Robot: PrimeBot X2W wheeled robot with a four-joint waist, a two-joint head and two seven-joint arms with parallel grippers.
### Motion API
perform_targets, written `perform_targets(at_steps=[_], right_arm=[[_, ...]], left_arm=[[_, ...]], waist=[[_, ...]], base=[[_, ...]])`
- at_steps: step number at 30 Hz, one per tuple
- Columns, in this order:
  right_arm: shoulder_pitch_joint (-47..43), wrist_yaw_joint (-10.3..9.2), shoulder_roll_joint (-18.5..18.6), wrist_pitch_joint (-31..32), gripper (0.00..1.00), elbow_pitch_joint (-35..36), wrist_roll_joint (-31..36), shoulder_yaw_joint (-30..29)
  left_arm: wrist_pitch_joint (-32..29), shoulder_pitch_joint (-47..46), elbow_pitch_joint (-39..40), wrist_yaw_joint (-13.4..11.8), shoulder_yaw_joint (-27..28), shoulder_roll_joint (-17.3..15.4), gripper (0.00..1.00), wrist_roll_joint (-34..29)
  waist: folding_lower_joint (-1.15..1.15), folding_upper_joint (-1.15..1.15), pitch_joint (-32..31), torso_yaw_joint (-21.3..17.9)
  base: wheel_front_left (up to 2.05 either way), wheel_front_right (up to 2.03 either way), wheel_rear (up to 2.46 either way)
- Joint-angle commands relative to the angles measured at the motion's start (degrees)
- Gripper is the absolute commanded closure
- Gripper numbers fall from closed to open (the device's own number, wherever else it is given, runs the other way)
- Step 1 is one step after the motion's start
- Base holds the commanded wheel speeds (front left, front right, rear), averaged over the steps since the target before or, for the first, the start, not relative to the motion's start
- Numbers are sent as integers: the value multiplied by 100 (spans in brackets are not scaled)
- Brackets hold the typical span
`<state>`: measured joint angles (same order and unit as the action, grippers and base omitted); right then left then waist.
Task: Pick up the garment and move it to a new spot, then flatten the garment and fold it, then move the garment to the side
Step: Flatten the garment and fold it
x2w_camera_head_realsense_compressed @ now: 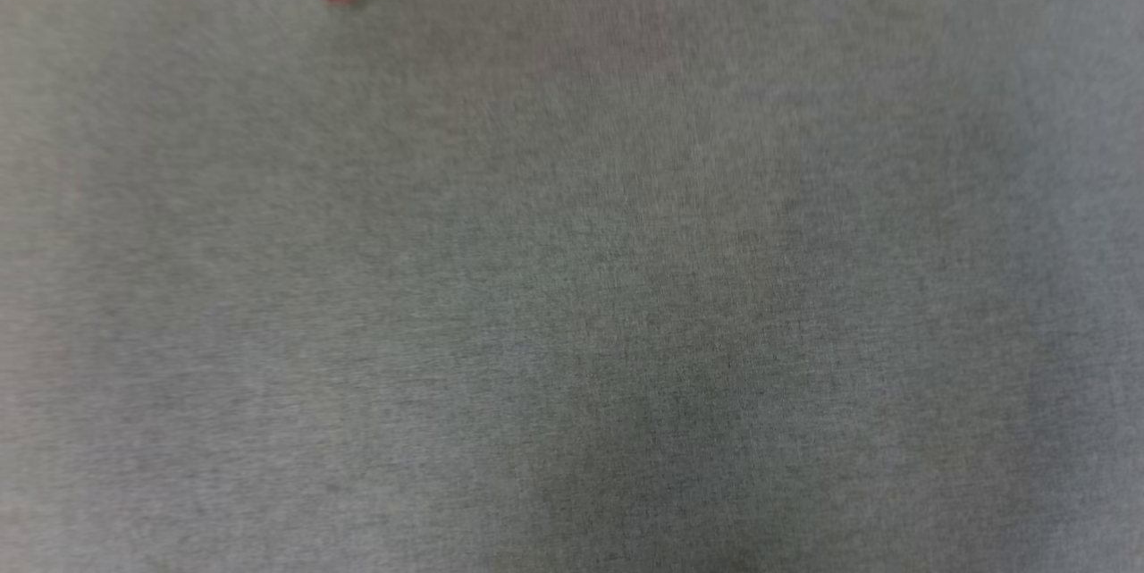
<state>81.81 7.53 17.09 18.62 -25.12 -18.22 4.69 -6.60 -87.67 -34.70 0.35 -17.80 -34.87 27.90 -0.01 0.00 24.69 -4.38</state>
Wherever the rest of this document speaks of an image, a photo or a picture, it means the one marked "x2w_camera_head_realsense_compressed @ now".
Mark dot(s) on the grey fabric sofa seat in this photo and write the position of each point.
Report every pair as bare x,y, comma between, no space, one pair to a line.
572,287

